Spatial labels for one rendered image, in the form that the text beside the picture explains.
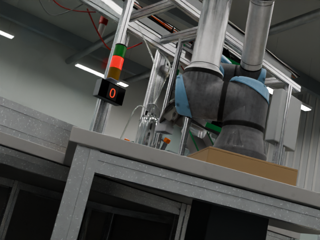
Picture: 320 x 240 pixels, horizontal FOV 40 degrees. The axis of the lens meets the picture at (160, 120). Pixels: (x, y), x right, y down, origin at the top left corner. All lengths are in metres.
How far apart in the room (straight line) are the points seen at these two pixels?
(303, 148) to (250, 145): 11.46
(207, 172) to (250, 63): 0.74
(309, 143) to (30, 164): 11.55
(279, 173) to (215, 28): 0.45
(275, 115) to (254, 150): 2.28
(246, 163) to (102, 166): 0.43
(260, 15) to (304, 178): 10.96
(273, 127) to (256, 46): 1.95
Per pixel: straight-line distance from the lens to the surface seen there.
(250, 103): 1.21
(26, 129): 1.27
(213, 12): 1.32
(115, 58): 1.81
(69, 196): 0.84
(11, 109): 1.26
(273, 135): 3.39
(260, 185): 0.91
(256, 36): 1.49
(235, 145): 1.18
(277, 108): 3.46
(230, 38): 3.04
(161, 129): 1.77
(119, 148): 0.84
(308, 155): 12.43
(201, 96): 1.22
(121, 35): 1.90
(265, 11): 1.45
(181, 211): 1.54
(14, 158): 1.19
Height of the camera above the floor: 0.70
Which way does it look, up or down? 15 degrees up
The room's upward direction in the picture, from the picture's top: 13 degrees clockwise
